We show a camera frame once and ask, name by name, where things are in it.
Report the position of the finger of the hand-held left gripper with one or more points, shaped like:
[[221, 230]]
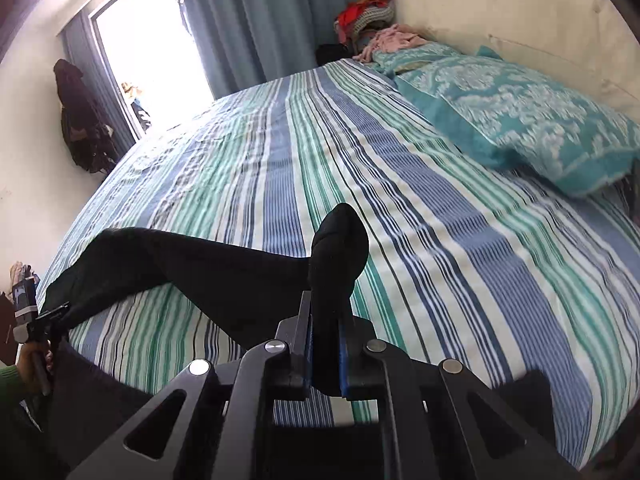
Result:
[[52, 317]]

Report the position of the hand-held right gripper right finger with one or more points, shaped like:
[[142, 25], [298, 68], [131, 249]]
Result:
[[343, 360]]

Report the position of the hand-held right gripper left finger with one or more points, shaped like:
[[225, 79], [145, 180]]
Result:
[[309, 355]]

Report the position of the black pants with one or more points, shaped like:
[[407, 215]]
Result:
[[210, 275]]

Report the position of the person's left forearm green sleeve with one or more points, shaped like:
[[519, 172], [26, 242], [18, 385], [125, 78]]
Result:
[[9, 385]]

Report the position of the person's left hand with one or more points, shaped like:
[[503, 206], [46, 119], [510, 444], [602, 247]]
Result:
[[27, 367]]

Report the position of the heap of clothes beside bed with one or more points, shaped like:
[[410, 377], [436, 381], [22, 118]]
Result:
[[19, 271]]

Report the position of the hanging dark jackets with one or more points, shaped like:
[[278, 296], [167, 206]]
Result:
[[82, 120]]

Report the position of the striped bed sheet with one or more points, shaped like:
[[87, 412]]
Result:
[[350, 160]]

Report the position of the clothes outside window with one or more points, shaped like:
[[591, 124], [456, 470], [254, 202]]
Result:
[[136, 107]]

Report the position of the narrow blue curtain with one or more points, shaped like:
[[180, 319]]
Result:
[[102, 90]]

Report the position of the black bag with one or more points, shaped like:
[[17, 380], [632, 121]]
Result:
[[332, 54]]

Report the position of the large teal patterned pillow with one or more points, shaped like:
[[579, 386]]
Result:
[[520, 110]]

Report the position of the small teal patterned pillow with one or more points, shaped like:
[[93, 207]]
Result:
[[415, 57]]

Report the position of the pink cloth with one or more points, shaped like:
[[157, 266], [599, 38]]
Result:
[[395, 37]]

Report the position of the wide blue curtain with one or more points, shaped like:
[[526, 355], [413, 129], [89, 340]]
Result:
[[270, 20]]

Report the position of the pile of colourful clothes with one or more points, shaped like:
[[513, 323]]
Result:
[[365, 15]]

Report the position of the cream padded headboard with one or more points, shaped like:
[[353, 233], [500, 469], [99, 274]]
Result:
[[525, 10]]

